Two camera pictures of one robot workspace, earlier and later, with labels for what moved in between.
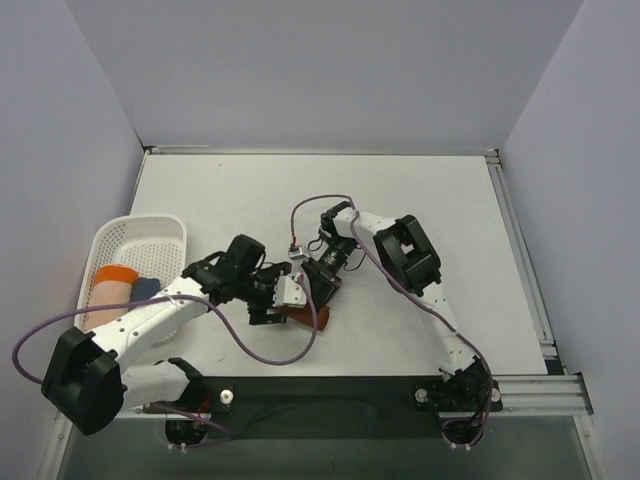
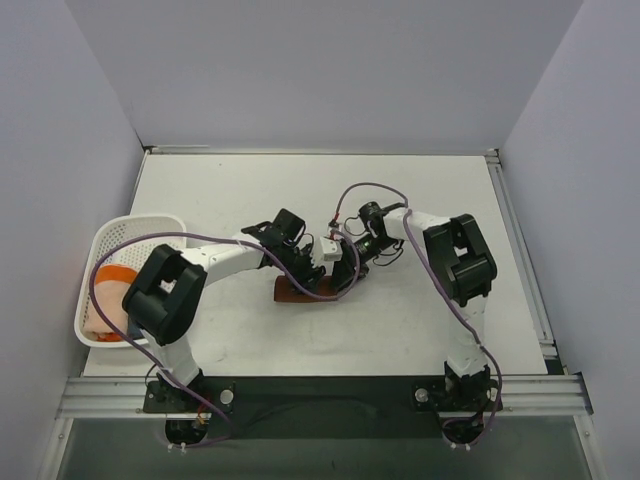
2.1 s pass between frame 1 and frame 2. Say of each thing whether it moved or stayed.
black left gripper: moved
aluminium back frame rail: stayed
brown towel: moved
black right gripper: moved
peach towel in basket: stayed
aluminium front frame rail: stayed
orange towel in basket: stayed
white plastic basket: stayed
